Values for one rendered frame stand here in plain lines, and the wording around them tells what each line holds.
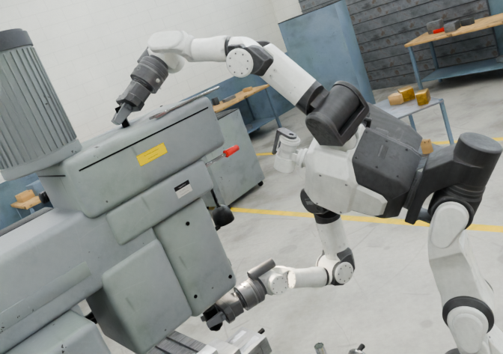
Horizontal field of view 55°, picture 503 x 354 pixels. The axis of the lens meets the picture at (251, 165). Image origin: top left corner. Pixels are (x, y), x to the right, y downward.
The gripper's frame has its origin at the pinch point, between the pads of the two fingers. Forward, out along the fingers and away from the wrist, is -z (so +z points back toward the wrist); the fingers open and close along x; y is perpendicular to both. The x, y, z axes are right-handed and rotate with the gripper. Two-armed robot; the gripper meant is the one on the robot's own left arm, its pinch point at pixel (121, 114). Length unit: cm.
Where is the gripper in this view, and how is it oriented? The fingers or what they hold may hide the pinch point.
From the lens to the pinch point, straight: 143.1
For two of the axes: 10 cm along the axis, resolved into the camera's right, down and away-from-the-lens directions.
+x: -5.2, -0.4, 8.6
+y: -7.0, -5.6, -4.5
